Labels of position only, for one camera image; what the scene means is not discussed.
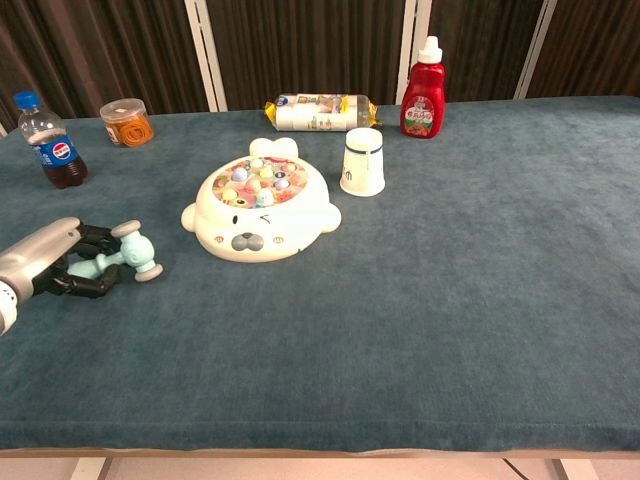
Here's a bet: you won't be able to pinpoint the white seal whack-a-mole toy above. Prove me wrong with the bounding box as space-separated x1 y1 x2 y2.
180 137 343 264

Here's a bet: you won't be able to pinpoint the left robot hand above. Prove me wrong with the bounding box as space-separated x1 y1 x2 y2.
0 216 126 301

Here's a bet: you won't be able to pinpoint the blue table cloth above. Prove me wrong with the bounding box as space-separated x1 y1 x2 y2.
0 94 640 454

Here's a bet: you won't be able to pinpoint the red ketchup squeeze bottle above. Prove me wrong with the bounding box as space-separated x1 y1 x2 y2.
399 35 447 138

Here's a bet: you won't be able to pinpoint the yellow white snack package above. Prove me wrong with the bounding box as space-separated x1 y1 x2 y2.
264 92 382 133

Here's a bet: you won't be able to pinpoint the white paper cup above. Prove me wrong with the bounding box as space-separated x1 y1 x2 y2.
339 127 387 198

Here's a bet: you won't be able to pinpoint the clear jar orange contents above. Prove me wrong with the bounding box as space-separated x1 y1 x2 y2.
99 97 156 149

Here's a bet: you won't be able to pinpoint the mint green toy hammer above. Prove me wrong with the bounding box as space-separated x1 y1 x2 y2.
67 219 164 283

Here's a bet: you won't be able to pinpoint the white table leg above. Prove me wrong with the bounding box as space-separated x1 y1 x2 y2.
69 457 114 480
552 458 601 480

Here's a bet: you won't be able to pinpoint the Pepsi cola bottle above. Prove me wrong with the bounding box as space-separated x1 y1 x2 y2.
13 91 89 190

